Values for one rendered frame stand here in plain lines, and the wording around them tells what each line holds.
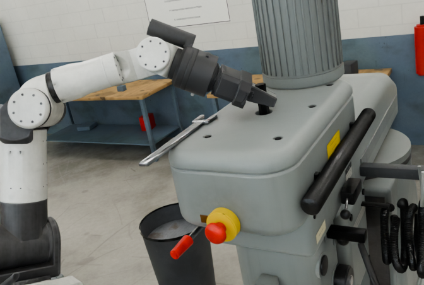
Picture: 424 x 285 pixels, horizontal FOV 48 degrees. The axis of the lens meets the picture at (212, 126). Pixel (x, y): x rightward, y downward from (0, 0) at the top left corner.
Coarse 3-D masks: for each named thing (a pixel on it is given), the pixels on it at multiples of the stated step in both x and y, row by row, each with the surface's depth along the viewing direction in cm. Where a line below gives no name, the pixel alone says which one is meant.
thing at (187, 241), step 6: (198, 228) 95; (192, 234) 93; (180, 240) 91; (186, 240) 91; (192, 240) 92; (180, 246) 89; (186, 246) 90; (174, 252) 88; (180, 252) 89; (174, 258) 89
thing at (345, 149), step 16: (368, 112) 112; (352, 128) 104; (368, 128) 108; (352, 144) 97; (336, 160) 90; (320, 176) 85; (336, 176) 86; (320, 192) 80; (304, 208) 79; (320, 208) 78
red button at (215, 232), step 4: (208, 224) 82; (212, 224) 81; (216, 224) 81; (220, 224) 82; (224, 224) 83; (208, 228) 81; (212, 228) 81; (216, 228) 80; (220, 228) 80; (224, 228) 82; (208, 232) 81; (212, 232) 81; (216, 232) 80; (220, 232) 80; (224, 232) 81; (208, 236) 82; (212, 236) 81; (216, 236) 81; (220, 236) 80; (224, 236) 81; (212, 240) 81; (216, 240) 81; (220, 240) 81; (224, 240) 81
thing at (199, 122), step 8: (200, 120) 98; (208, 120) 97; (192, 128) 94; (176, 136) 92; (184, 136) 91; (168, 144) 88; (176, 144) 89; (160, 152) 85; (144, 160) 83; (152, 160) 82
